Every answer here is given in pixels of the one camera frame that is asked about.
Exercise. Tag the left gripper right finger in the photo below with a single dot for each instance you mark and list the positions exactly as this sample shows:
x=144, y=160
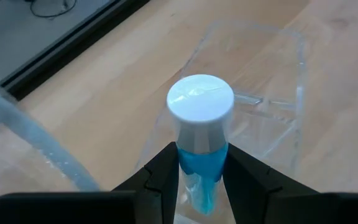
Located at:
x=247, y=180

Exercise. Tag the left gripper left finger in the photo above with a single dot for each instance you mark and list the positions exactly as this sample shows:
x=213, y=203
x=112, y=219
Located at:
x=157, y=180

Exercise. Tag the clear acrylic organizer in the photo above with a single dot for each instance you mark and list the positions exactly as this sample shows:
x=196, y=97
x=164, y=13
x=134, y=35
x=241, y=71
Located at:
x=247, y=98

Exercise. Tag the blue mouthwash bottle white cap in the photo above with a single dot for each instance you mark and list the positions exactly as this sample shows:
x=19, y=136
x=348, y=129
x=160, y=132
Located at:
x=200, y=102

